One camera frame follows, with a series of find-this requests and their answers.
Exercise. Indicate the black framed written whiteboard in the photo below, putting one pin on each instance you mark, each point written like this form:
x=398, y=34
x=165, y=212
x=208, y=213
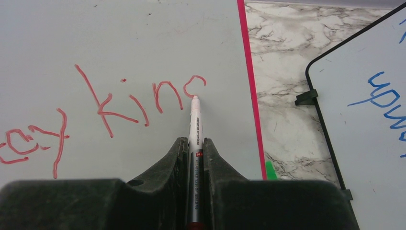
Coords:
x=361, y=102

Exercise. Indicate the pink framed whiteboard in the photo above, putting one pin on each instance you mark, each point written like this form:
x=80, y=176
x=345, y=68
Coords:
x=103, y=88

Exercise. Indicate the green capped black marker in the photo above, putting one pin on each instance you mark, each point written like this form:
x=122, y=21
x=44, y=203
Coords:
x=270, y=171

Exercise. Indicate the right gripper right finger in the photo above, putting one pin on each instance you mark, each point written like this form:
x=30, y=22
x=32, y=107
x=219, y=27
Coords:
x=237, y=203

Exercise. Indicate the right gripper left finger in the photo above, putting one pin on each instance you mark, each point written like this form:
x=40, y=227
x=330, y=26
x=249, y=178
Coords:
x=154, y=200

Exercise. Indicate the red white marker pen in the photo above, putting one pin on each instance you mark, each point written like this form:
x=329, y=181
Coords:
x=195, y=199

